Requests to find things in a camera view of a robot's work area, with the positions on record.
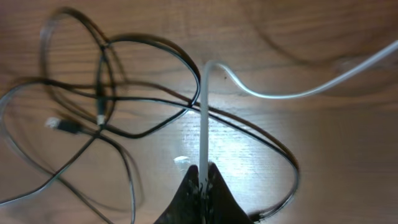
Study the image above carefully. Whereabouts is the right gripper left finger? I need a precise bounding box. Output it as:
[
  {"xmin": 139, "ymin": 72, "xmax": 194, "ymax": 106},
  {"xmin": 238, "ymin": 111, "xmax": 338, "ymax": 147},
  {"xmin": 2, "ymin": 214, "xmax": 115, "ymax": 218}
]
[{"xmin": 154, "ymin": 165, "xmax": 201, "ymax": 224}]

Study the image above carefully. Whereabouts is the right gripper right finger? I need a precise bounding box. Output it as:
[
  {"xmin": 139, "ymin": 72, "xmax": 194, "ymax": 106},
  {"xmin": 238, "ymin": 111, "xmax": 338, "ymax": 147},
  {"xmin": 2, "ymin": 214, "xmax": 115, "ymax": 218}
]
[{"xmin": 205, "ymin": 163, "xmax": 253, "ymax": 224}]

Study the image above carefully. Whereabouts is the white USB cable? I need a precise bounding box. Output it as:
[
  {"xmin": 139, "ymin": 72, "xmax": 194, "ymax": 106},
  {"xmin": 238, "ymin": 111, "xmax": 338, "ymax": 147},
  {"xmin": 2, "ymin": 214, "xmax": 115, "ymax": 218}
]
[{"xmin": 174, "ymin": 39, "xmax": 398, "ymax": 187}]

